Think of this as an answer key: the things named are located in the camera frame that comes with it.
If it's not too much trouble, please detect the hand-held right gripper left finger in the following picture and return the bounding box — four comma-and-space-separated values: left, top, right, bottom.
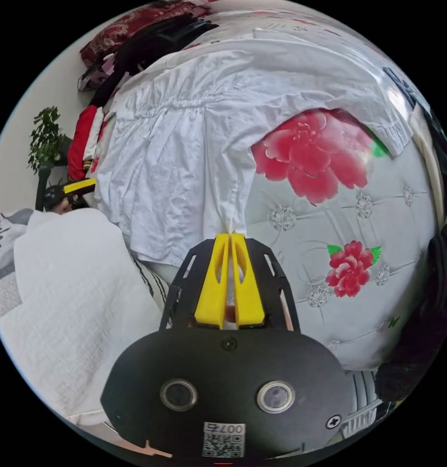
194, 233, 230, 329

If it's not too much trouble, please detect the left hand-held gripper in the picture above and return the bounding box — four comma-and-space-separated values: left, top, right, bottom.
43, 178, 98, 212

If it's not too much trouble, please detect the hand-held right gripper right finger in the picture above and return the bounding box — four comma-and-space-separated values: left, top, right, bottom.
231, 233, 265, 328

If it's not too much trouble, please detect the white short sleeve shirt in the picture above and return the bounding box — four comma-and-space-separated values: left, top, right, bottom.
93, 27, 415, 269

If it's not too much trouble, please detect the pile of clothes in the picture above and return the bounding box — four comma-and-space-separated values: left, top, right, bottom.
67, 105, 117, 182

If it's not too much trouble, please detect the green potted plant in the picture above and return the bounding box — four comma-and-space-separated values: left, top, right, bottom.
27, 106, 65, 175

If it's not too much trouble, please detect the bed with floral sheet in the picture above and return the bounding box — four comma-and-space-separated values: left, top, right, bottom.
99, 0, 447, 377

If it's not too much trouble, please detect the black clothes heap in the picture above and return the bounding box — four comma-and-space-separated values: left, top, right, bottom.
88, 14, 220, 107

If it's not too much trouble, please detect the dark red patterned pillow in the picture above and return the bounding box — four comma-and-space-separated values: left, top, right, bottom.
79, 0, 217, 70

